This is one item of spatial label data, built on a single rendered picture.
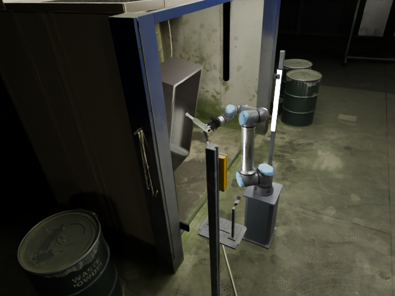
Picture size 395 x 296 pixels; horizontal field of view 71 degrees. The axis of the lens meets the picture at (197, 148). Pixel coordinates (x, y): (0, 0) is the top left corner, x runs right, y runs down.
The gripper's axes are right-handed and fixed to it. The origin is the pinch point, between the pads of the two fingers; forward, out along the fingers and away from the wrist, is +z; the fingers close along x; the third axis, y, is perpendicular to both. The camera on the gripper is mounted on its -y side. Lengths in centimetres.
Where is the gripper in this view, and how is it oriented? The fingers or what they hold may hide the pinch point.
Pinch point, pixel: (202, 128)
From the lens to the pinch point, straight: 285.9
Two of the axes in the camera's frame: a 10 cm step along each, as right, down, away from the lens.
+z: -8.3, 4.9, -2.7
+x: -5.0, -4.2, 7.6
